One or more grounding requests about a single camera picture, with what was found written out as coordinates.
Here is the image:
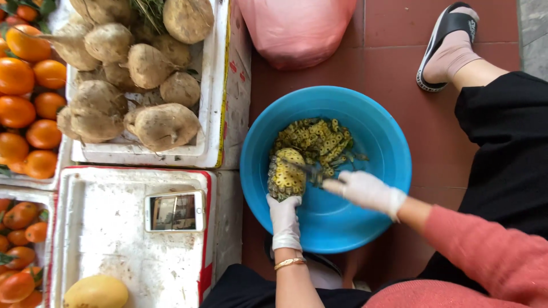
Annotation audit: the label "person's right hand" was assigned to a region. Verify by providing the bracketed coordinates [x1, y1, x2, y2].
[322, 171, 408, 222]

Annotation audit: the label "person's left hand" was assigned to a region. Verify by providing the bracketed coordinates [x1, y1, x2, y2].
[266, 193, 303, 252]

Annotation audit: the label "peeled yellow pineapple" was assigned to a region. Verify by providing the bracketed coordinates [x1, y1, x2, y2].
[267, 147, 307, 203]

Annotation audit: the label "small metal knife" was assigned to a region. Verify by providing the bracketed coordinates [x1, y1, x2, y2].
[295, 160, 327, 189]

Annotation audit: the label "pile of pineapple peel scraps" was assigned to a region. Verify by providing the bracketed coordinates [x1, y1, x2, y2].
[271, 117, 369, 179]

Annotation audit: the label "blue plastic basin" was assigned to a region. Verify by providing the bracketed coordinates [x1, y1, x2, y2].
[239, 86, 413, 255]

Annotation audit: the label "black white slide sandal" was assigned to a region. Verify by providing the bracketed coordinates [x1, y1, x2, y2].
[416, 2, 480, 93]
[263, 233, 344, 290]

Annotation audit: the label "white gold smartphone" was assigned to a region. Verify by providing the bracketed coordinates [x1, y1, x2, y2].
[143, 189, 207, 234]

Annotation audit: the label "open white foam box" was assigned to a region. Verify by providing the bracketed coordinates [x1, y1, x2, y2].
[66, 0, 253, 170]

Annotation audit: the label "person's pink sweater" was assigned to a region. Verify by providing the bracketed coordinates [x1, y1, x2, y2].
[362, 204, 548, 308]

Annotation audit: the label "pink plastic bag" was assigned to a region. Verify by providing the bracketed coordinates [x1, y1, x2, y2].
[236, 0, 358, 72]

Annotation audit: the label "pink sock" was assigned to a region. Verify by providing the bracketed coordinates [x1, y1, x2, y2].
[423, 6, 485, 85]

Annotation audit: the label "person's black trousers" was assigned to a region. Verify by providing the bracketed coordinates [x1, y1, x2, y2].
[199, 70, 548, 308]

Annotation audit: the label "closed foam box red tape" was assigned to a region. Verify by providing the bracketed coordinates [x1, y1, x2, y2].
[49, 165, 244, 308]

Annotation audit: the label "yellow mango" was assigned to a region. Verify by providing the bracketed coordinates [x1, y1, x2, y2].
[63, 275, 129, 308]

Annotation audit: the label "pile of brown jicama roots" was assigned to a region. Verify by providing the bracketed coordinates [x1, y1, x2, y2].
[38, 0, 215, 153]

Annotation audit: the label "bunch of green herbs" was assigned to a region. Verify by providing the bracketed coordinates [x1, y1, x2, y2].
[130, 0, 168, 33]

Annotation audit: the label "foam crate under large heap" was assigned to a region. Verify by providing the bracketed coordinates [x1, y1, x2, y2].
[0, 136, 72, 191]

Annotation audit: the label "foam crate of small heap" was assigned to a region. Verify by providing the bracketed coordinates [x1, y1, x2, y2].
[0, 185, 57, 308]

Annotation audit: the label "small heap of oranges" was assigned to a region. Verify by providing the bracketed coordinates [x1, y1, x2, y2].
[0, 198, 50, 308]

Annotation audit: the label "large heap of oranges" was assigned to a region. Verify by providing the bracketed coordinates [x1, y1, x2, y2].
[0, 0, 68, 180]

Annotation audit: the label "gold bracelet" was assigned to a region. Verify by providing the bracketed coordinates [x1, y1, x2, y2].
[273, 257, 307, 272]

